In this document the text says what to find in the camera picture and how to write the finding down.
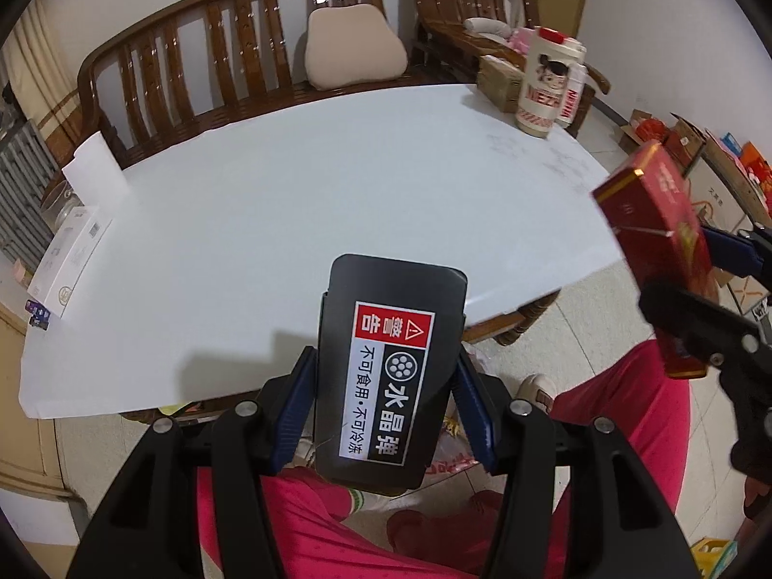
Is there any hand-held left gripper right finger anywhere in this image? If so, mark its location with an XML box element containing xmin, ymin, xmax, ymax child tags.
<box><xmin>455</xmin><ymin>346</ymin><xmax>694</xmax><ymax>579</ymax></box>

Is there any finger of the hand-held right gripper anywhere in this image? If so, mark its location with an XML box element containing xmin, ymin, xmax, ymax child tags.
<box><xmin>639</xmin><ymin>280</ymin><xmax>772</xmax><ymax>370</ymax></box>
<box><xmin>701</xmin><ymin>220</ymin><xmax>772</xmax><ymax>286</ymax></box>

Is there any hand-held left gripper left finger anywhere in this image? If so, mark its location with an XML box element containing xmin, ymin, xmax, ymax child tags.
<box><xmin>66</xmin><ymin>345</ymin><xmax>320</xmax><ymax>579</ymax></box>

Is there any printed plastic bag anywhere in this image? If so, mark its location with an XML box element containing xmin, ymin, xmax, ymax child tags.
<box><xmin>422</xmin><ymin>415</ymin><xmax>491</xmax><ymax>486</ymax></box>

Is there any red box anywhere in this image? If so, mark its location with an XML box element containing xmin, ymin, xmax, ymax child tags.
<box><xmin>591</xmin><ymin>140</ymin><xmax>716</xmax><ymax>380</ymax></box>

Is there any black packet with label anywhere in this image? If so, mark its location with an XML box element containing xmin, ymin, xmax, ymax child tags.
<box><xmin>317</xmin><ymin>253</ymin><xmax>469</xmax><ymax>496</ymax></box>

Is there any beige slipper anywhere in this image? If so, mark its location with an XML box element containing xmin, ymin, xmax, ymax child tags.
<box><xmin>517</xmin><ymin>374</ymin><xmax>558</xmax><ymax>418</ymax></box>

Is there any row of cardboard boxes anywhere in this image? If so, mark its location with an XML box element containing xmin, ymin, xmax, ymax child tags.
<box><xmin>618</xmin><ymin>109</ymin><xmax>772</xmax><ymax>328</ymax></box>

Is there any person's left leg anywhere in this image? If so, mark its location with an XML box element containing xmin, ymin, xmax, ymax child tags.
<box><xmin>196</xmin><ymin>470</ymin><xmax>489</xmax><ymax>579</ymax></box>

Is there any person's leg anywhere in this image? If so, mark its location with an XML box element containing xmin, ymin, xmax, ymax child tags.
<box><xmin>196</xmin><ymin>470</ymin><xmax>489</xmax><ymax>579</ymax></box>
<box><xmin>546</xmin><ymin>341</ymin><xmax>692</xmax><ymax>579</ymax></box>

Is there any person's right leg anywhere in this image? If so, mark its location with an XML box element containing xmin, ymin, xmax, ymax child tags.
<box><xmin>546</xmin><ymin>341</ymin><xmax>692</xmax><ymax>579</ymax></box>

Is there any yellow plastic stool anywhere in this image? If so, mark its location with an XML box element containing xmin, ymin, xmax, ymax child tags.
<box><xmin>688</xmin><ymin>539</ymin><xmax>740</xmax><ymax>579</ymax></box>

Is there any small white red-label bottle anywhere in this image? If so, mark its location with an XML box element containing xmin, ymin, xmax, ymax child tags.
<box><xmin>555</xmin><ymin>66</ymin><xmax>588</xmax><ymax>127</ymax></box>

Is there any cream cartoon print bottle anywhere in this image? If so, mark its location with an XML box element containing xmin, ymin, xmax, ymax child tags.
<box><xmin>515</xmin><ymin>27</ymin><xmax>587</xmax><ymax>138</ymax></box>

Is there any beige cabinet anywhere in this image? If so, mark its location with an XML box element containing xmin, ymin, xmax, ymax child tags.
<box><xmin>0</xmin><ymin>302</ymin><xmax>81</xmax><ymax>498</ymax></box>

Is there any flat white box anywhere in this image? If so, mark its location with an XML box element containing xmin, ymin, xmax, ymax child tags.
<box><xmin>27</xmin><ymin>205</ymin><xmax>113</xmax><ymax>318</ymax></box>

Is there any small blue item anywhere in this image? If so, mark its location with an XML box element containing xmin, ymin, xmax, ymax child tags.
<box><xmin>24</xmin><ymin>298</ymin><xmax>53</xmax><ymax>330</ymax></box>

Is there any brown cardboard box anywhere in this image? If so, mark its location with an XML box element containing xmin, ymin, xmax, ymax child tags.
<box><xmin>478</xmin><ymin>54</ymin><xmax>525</xmax><ymax>113</ymax></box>

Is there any white paper sheet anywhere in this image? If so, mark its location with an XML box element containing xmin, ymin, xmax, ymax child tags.
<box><xmin>62</xmin><ymin>131</ymin><xmax>131</xmax><ymax>207</ymax></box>

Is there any grey neck pillow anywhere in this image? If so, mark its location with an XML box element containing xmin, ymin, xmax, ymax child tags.
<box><xmin>463</xmin><ymin>17</ymin><xmax>515</xmax><ymax>41</ymax></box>

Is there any grey slatted radiator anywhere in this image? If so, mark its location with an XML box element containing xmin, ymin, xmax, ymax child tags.
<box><xmin>0</xmin><ymin>121</ymin><xmax>62</xmax><ymax>262</ymax></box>

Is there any wooden armchair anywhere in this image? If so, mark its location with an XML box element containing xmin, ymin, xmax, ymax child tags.
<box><xmin>422</xmin><ymin>0</ymin><xmax>611</xmax><ymax>139</ymax></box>

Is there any beige cushion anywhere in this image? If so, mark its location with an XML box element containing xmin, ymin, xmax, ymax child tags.
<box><xmin>303</xmin><ymin>4</ymin><xmax>411</xmax><ymax>90</ymax></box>

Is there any wooden bench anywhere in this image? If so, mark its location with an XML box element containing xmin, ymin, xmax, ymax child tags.
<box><xmin>75</xmin><ymin>0</ymin><xmax>436</xmax><ymax>171</ymax></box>

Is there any beige curtain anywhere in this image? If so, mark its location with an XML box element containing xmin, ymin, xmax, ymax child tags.
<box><xmin>5</xmin><ymin>0</ymin><xmax>81</xmax><ymax>134</ymax></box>

